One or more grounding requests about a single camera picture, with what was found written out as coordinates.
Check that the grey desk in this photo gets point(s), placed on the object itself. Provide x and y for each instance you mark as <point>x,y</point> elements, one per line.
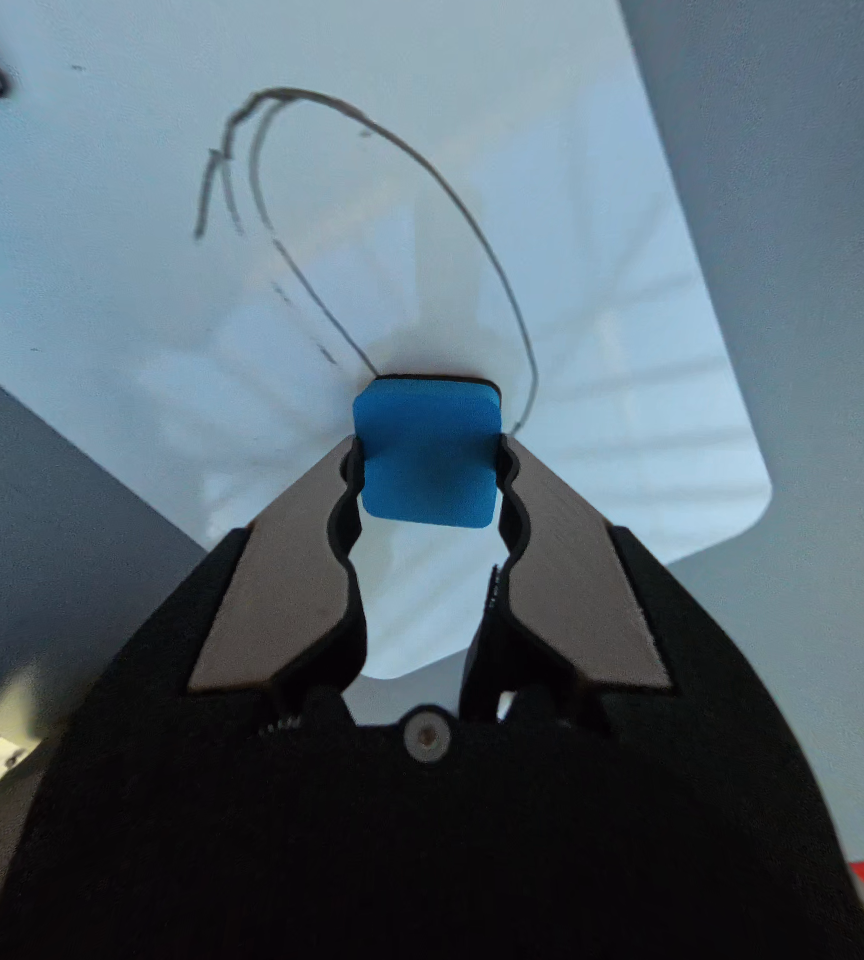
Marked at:
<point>814,300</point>

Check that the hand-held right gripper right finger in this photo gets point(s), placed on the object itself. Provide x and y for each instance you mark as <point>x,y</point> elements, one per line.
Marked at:
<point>582,600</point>

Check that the white whiteboard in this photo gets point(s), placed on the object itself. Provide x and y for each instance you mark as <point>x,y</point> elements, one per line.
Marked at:
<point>589,262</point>

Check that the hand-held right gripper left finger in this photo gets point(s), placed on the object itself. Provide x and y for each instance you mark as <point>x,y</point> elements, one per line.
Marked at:
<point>274,600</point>

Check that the blue black whiteboard eraser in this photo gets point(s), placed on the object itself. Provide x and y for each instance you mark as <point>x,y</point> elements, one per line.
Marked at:
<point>424,457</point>

